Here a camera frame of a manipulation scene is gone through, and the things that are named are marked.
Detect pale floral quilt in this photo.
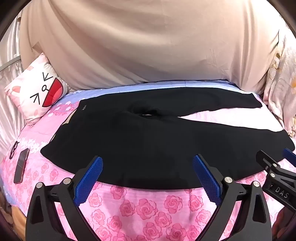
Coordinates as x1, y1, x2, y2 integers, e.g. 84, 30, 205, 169
262, 30, 296, 137

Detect black smartphone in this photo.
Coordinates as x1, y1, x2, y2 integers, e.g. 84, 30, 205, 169
13, 148, 30, 184

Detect black pants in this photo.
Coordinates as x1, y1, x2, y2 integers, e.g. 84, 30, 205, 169
40, 87, 295, 189

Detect cat face pillow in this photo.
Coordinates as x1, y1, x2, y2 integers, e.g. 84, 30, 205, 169
5, 53, 68, 126

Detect pink floral bed sheet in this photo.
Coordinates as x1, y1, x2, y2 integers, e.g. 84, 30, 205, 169
0, 80, 296, 241

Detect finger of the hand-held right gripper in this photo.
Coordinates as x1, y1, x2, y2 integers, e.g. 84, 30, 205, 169
283, 148, 296, 167
255, 151, 286, 173

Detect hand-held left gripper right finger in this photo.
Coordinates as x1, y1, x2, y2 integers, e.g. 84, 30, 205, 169
193, 154, 275, 241

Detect metal rail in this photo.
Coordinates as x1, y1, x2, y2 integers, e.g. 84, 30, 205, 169
0, 57, 21, 72

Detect wooden bed frame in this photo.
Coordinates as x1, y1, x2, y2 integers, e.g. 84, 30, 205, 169
10, 206, 27, 234

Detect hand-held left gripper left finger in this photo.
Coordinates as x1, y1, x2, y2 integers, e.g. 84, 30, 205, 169
25, 156, 103, 241

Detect black eyeglasses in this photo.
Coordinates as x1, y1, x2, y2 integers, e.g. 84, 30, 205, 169
9, 140, 20, 160

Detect white curtain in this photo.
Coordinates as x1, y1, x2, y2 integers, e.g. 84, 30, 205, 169
0, 16, 30, 151

